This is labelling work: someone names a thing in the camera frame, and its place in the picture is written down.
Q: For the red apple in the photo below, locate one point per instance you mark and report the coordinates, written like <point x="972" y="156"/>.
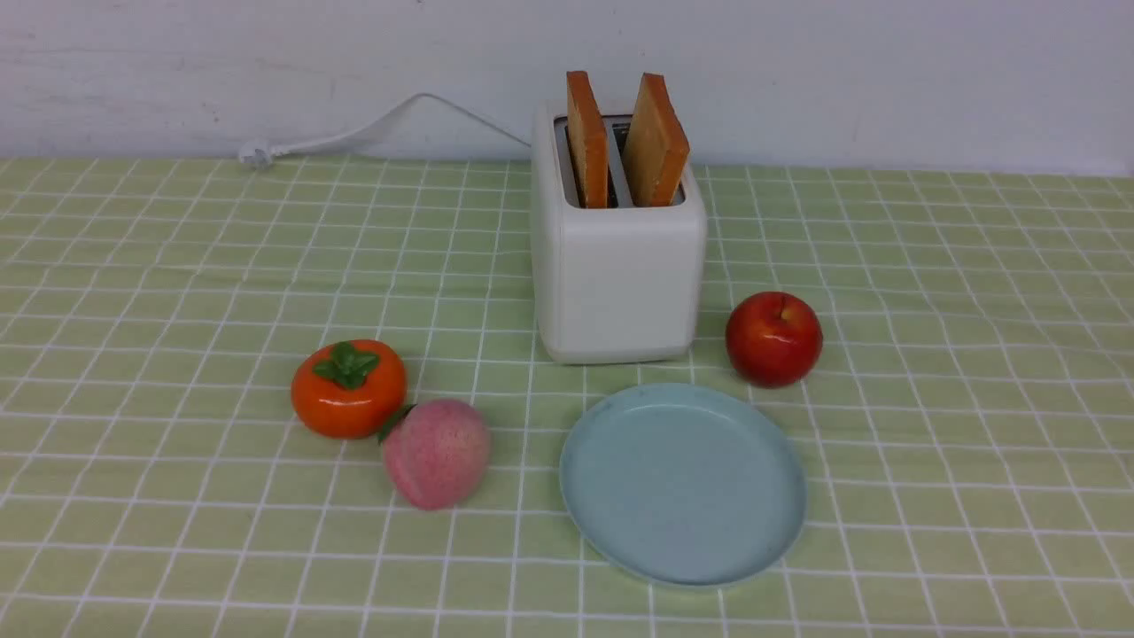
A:
<point x="773" y="339"/>

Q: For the white two-slot toaster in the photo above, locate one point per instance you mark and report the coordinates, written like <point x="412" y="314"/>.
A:
<point x="611" y="284"/>

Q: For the pink peach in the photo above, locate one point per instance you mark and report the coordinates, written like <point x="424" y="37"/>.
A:
<point x="436" y="453"/>

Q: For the green checkered tablecloth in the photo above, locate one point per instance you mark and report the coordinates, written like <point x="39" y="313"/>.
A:
<point x="966" y="431"/>

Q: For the light blue plate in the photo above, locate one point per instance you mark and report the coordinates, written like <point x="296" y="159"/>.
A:
<point x="683" y="486"/>

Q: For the toasted bread slice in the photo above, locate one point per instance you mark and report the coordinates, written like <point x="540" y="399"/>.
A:
<point x="656" y="149"/>
<point x="587" y="136"/>

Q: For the orange persimmon with green leaves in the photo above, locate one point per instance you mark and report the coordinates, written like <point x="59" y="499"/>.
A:
<point x="349" y="390"/>

